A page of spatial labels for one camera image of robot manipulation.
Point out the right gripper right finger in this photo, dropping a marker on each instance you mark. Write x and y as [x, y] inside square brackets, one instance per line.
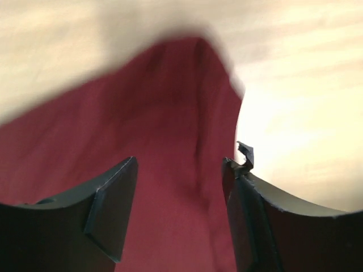
[273, 230]

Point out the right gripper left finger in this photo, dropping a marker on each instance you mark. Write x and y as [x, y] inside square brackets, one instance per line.
[81, 229]

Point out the dark red t-shirt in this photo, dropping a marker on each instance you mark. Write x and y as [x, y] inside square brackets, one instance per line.
[173, 108]

